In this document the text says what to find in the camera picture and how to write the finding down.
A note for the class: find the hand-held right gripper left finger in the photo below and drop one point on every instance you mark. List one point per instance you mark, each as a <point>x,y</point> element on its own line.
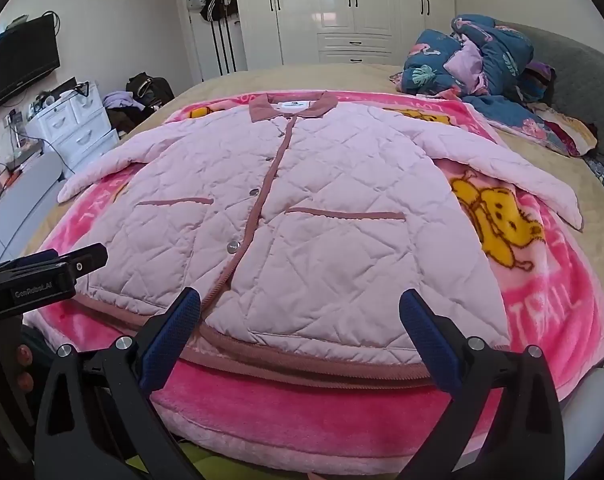
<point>174,332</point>

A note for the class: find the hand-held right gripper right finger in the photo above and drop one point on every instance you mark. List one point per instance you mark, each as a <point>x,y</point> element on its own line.
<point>429,342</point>

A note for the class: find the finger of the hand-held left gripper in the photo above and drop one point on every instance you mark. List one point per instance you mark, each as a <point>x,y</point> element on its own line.
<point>29,258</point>
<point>84,262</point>

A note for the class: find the pink quilted jacket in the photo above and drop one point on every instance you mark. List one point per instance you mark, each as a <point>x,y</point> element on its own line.
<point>307,185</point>

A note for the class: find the dark clothes pile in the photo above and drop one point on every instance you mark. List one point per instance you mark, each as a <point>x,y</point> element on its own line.
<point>129,120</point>

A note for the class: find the black clothes hanger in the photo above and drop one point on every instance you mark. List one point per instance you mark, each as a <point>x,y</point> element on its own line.
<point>81,87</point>

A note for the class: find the person's left hand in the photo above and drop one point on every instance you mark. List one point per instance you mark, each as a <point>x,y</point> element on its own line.
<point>23,357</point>

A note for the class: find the white television cabinet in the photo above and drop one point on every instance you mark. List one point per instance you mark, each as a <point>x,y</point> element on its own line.
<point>26,195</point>

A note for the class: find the white drawer unit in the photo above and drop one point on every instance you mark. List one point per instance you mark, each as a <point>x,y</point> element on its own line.
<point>76,127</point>

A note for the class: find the pink printed blanket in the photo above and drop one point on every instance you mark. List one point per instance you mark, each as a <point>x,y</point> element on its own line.
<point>557,285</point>

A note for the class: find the light purple garment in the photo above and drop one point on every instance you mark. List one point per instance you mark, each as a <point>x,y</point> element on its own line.
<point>119,100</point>

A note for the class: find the dark brown travel bag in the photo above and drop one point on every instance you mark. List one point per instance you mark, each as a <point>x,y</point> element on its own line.
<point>149,87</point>

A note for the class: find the black television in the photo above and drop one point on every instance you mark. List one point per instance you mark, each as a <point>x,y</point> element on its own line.
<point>16,70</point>

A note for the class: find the white door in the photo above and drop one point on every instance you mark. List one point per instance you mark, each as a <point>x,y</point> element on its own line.
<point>201,45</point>

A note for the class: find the dark purple garment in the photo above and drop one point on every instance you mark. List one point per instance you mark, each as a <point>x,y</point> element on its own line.
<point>537,82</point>

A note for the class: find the beige bed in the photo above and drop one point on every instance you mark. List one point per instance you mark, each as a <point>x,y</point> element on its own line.
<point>332,77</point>

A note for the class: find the blue flamingo quilt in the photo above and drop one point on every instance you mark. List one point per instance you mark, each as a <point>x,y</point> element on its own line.
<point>462,60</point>

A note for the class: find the black striped hanging bag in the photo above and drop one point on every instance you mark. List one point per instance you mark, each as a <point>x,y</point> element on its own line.
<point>213,5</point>

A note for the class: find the grey padded headboard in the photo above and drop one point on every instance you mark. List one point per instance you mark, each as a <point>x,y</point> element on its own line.
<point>582,75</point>

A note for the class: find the white wardrobe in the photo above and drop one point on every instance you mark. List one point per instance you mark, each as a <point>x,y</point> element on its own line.
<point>332,10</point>

